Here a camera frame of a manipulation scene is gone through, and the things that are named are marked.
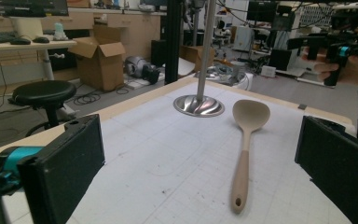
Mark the black vertical post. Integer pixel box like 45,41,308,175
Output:
164,0,183,86

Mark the brown cardboard box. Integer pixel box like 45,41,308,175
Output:
179,45,216,73

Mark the small white figurine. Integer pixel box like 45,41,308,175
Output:
52,21,69,42

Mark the black round stool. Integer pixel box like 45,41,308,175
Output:
10,79,77,129

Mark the black cable coil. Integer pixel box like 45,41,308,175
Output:
73,92,102,106

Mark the black computer mouse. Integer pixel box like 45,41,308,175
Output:
32,35,50,44

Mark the grey and black device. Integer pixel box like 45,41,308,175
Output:
124,55,162,85

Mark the computer monitor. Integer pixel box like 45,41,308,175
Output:
0,0,70,18

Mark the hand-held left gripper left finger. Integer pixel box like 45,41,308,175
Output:
17,113,106,224

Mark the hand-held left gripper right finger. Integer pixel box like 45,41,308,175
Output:
294,115,358,224

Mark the beige silicone spoon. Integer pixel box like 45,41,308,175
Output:
230,99,271,215

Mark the white desk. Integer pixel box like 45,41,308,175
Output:
0,39,77,82

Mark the white grid mat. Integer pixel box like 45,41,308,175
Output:
3,81,352,224

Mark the open cardboard box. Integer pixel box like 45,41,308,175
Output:
67,23,127,92

